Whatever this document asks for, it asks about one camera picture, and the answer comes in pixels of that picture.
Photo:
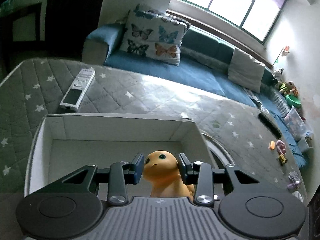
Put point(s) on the small orange toy piece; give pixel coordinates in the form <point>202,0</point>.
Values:
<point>272,145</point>

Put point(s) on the grey cushion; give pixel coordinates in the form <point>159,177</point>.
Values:
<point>245,70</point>

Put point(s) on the blue sofa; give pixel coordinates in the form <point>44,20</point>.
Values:
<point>203,64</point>

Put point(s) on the black remote control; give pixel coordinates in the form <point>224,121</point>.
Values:
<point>262,116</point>

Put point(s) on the butterfly pillow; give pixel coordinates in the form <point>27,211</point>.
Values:
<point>156,36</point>

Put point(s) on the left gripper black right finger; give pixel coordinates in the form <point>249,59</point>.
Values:
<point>198,174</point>

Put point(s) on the pink toy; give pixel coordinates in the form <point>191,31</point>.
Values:
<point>281,147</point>

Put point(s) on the green bowl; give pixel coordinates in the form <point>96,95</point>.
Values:
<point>293,101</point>

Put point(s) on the clear plastic storage box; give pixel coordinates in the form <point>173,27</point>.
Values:
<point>298,127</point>

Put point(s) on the stuffed toys pile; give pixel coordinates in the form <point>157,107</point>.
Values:
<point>285,87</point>

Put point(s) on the white cardboard box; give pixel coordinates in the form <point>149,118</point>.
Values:
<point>64,143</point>

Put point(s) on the window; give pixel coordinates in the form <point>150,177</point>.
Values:
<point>254,17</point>

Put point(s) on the purple toy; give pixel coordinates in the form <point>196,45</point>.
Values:
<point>295,180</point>

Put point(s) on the dark door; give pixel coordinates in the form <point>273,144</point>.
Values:
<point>68,23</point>

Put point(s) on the small yellow toy car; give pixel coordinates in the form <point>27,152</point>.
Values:
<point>282,159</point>

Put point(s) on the white remote control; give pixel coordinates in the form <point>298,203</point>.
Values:
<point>77,90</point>

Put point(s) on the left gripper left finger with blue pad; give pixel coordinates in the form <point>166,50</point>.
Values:
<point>121,174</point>

